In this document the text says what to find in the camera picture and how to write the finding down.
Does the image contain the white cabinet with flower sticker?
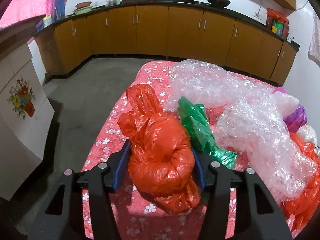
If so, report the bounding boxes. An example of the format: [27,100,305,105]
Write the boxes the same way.
[1,44,54,200]

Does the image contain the white clear plastic bag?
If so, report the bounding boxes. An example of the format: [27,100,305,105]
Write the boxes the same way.
[296,124,318,147]

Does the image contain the purple pink plastic bag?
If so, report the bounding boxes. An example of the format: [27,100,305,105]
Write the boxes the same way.
[274,88,307,133]

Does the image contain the stacked basins on counter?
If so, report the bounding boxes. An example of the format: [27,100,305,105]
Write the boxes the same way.
[73,2,93,15]

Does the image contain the orange-red plastic bag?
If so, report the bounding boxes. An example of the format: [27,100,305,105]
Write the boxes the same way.
[118,84,200,213]

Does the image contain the pink floral hanging sheet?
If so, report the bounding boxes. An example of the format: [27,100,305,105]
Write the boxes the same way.
[308,12,320,67]

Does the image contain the brown lower kitchen cabinets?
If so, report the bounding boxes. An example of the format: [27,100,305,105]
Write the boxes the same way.
[35,0,299,85]

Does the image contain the clear bubble wrap sheet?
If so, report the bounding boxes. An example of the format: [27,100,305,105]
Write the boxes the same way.
[165,60,318,202]

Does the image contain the large orange plastic bag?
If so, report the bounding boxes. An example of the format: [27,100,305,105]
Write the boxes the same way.
[283,133,319,231]

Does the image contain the pink hanging cloth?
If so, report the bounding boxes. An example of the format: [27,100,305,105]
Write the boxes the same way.
[1,0,67,29]

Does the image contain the green plastic bag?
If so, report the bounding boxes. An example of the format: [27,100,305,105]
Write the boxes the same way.
[177,96,238,170]

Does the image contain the red bag with groceries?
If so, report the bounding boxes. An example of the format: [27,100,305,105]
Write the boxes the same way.
[266,8,289,39]

